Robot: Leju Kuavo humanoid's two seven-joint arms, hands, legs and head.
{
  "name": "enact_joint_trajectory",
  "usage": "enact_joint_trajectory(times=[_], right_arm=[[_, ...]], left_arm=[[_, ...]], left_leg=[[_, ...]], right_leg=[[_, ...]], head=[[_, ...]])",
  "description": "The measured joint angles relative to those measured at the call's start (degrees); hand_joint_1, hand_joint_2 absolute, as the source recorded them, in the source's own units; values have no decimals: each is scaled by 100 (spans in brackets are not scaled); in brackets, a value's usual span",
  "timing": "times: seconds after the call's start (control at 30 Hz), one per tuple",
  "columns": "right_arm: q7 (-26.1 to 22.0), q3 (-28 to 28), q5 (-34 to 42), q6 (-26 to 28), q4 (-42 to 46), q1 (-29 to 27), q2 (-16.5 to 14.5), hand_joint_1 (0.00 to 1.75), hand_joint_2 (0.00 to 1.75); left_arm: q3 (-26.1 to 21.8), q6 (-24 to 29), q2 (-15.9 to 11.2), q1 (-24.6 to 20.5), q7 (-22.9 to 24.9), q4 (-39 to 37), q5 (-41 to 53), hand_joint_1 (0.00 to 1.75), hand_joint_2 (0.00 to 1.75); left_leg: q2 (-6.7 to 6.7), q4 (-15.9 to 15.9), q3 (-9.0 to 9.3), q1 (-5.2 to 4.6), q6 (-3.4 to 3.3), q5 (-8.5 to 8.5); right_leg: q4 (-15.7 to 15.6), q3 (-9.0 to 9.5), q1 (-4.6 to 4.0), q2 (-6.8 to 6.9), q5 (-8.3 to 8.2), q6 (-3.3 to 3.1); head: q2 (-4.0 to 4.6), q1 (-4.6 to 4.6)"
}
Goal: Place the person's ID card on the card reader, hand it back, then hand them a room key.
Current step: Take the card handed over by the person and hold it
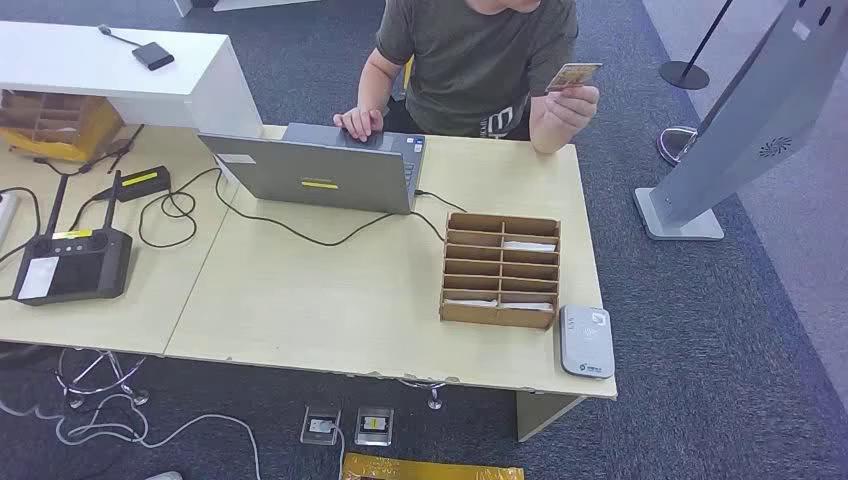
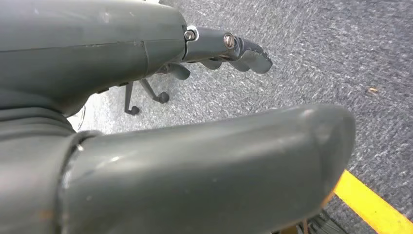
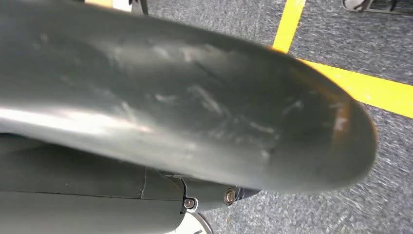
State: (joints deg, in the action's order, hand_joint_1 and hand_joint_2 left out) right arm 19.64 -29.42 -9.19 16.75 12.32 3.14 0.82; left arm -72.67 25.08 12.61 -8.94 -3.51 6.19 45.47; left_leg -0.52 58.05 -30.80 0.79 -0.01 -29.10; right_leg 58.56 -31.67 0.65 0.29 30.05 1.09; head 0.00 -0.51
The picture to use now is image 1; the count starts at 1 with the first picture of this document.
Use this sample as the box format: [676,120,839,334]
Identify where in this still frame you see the person's right hand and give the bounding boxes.
[333,107,385,143]

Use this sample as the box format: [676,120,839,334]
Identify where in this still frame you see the person's left hand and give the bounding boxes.
[539,84,601,135]

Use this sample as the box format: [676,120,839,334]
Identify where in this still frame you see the ID card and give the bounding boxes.
[545,62,604,93]

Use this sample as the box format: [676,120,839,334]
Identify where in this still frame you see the person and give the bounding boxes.
[333,0,602,156]

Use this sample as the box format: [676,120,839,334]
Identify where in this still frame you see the wooden card organiser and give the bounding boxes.
[439,211,562,331]

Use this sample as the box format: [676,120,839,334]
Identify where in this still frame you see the grey card reader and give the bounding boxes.
[559,303,616,381]

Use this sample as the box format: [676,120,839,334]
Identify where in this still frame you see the grey laptop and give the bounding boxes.
[197,122,427,216]

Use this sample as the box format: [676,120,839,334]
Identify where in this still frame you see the chrome stanchion base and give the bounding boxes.
[656,125,701,168]

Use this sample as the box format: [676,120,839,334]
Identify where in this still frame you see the black stanchion pole with base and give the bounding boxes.
[658,0,735,92]

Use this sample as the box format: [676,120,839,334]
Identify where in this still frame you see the white furniture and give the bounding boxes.
[172,0,321,19]

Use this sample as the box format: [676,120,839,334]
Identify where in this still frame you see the grey kiosk stand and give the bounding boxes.
[633,0,848,242]

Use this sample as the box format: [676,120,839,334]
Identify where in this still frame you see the black hub box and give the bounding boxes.
[131,41,176,72]

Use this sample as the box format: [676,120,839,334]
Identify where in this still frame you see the black power adapter yellow label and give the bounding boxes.
[91,165,172,203]

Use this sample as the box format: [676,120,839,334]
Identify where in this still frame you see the white raised counter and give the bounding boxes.
[0,19,265,139]

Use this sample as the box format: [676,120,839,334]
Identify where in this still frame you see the chrome stool foot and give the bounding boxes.
[397,378,448,412]

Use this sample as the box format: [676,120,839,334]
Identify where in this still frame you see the floor socket with yellow label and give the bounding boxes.
[353,405,396,448]

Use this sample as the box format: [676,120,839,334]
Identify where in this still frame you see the floor socket with white plug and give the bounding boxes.
[299,405,343,447]

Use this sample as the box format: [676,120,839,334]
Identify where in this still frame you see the wooden organiser in yellow wrap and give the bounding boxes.
[0,89,126,164]

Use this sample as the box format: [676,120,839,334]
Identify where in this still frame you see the black remote controller with antennas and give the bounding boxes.
[11,170,134,307]

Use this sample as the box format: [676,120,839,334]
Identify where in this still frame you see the chrome stool base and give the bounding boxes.
[54,347,151,410]

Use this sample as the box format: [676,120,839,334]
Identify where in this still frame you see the yellow wrapped package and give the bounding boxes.
[340,452,526,480]

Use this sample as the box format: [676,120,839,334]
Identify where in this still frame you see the white power strip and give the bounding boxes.
[0,192,19,248]

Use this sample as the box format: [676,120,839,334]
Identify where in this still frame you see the black laptop power cable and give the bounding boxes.
[137,166,468,250]

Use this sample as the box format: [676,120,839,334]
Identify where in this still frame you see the grey hub cable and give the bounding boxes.
[97,24,142,49]

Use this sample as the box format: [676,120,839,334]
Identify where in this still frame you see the thin black cable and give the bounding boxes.
[33,123,146,178]

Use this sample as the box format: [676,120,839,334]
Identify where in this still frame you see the white floor cable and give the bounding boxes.
[0,394,264,480]

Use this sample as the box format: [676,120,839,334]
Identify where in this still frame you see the white plug cable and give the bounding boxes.
[327,423,347,480]

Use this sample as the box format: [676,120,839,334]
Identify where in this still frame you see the black looped cable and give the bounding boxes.
[0,186,43,266]

